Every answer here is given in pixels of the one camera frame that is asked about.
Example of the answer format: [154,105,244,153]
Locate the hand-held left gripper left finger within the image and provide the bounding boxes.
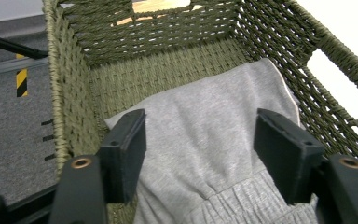
[99,108,147,205]

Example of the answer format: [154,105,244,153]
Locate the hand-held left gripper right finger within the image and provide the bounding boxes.
[253,107,324,206]

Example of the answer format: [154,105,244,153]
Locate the green woven basket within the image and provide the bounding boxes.
[41,0,358,224]

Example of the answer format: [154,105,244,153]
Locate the grey pants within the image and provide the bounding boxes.
[103,57,320,224]

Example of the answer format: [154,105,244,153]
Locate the yellow black striped tape strip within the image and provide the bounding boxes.
[15,53,29,98]

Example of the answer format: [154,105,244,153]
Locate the wooden table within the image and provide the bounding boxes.
[115,0,207,27]

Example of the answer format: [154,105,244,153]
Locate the black metal stand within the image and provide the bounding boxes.
[0,31,49,61]

